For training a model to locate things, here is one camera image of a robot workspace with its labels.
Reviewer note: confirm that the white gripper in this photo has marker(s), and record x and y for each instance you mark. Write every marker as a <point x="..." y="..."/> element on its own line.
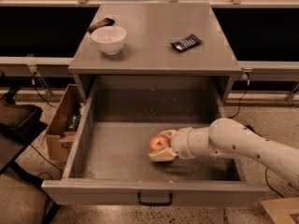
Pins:
<point x="180" y="143"/>

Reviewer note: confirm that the red apple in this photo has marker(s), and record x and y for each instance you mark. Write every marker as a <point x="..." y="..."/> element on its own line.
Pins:
<point x="158" y="141"/>

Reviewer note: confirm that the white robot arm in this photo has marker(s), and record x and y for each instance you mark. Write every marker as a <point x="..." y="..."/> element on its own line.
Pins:
<point x="226" y="138"/>

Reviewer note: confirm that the grey open drawer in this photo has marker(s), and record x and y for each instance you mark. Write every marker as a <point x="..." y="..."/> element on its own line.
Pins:
<point x="109" y="164"/>

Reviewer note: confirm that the green can in box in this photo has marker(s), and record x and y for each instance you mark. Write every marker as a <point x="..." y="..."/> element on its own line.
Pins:
<point x="73" y="123"/>

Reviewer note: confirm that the cardboard box on floor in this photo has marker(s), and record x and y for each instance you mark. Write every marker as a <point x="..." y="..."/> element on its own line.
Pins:
<point x="59" y="140"/>

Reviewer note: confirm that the grey cabinet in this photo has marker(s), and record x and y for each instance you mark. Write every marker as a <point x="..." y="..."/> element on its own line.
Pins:
<point x="151" y="29"/>

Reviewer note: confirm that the white ceramic bowl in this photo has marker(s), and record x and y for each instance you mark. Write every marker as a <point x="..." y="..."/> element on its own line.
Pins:
<point x="109" y="39"/>

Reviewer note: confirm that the flat cardboard piece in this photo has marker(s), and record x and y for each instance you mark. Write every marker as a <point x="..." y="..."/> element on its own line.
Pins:
<point x="282" y="211"/>

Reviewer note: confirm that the black remote control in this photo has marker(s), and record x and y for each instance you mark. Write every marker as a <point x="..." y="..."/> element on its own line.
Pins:
<point x="102" y="23"/>

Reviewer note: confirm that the black chair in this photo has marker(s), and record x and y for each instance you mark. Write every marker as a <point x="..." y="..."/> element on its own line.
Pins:
<point x="20" y="126"/>

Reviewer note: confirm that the black drawer handle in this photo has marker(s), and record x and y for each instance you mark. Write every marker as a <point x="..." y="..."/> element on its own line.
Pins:
<point x="146" y="199"/>

